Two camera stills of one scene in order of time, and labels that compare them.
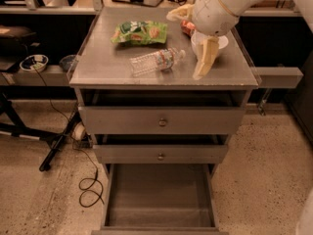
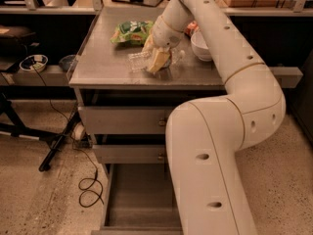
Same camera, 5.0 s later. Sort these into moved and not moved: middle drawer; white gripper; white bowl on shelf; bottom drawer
Moved: white gripper
Not moved: white bowl on shelf; middle drawer; bottom drawer
